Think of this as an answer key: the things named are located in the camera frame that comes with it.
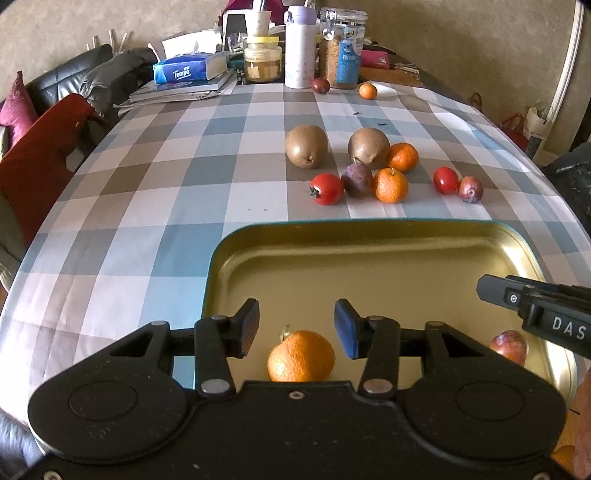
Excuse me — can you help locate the large orange with stem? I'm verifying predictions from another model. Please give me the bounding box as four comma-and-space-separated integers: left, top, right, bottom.
266, 324, 335, 382

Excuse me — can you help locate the reddish plum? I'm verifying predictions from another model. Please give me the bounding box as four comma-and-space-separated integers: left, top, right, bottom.
458, 176, 484, 204

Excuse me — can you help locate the red tomato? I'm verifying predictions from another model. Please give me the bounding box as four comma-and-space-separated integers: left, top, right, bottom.
433, 166, 460, 195
310, 173, 344, 206

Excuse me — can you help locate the mandarin orange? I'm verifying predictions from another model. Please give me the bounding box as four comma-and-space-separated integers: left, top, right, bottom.
373, 168, 409, 204
387, 142, 420, 173

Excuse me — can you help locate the brown kiwi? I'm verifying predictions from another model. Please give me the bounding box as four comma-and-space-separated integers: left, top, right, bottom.
284, 125, 328, 169
348, 127, 390, 169

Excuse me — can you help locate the person right hand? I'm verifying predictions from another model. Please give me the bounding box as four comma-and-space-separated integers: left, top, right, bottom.
573, 412, 591, 479

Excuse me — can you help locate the gold metal tray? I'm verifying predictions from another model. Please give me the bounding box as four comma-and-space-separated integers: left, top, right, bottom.
201, 219, 579, 407

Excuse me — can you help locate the checkered tablecloth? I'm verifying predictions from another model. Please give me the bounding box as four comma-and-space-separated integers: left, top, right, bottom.
1, 84, 590, 420

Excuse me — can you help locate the dark purple plum centre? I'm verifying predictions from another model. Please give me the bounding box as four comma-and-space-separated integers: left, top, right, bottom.
342, 162, 373, 198

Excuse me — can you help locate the red shopping bag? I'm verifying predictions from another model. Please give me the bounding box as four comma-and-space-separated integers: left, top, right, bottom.
500, 112, 529, 152

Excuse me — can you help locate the white shopping bag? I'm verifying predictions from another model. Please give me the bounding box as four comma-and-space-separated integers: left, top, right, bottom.
523, 106, 555, 159

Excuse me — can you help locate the small far mandarin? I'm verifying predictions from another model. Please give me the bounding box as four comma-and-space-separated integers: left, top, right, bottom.
358, 83, 378, 100

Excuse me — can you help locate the stack of books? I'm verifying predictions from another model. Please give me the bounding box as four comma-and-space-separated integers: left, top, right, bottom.
115, 69, 236, 110

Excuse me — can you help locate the dark plum near bottle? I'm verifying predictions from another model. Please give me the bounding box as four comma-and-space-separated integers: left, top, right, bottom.
311, 77, 331, 94

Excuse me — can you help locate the brown wooden board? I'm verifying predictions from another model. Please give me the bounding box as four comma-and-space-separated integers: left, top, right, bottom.
360, 67, 423, 87

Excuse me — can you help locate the blue tissue box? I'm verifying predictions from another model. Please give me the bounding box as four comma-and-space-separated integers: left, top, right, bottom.
152, 51, 228, 85

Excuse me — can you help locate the grey jacket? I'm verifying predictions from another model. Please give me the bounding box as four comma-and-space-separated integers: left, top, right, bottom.
80, 48, 157, 123

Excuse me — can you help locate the pink pencil case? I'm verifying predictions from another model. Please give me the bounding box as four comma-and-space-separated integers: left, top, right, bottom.
361, 49, 390, 70

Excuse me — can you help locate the yellow lid glass jar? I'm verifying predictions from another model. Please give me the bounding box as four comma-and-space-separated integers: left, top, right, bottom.
243, 36, 283, 83

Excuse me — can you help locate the black leather sofa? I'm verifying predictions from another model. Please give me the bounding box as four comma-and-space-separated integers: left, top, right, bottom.
25, 45, 113, 116

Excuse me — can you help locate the pink cushion near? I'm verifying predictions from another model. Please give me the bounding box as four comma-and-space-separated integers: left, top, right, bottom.
1, 71, 38, 147

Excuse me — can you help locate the clear cereal jar blue label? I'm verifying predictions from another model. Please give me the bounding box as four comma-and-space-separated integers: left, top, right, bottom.
320, 7, 368, 89

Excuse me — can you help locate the white paper cup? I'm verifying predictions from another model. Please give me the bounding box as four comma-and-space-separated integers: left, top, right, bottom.
245, 10, 271, 37

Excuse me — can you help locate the white lilac thermos bottle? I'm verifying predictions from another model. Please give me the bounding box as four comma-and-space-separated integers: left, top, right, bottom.
284, 5, 317, 89

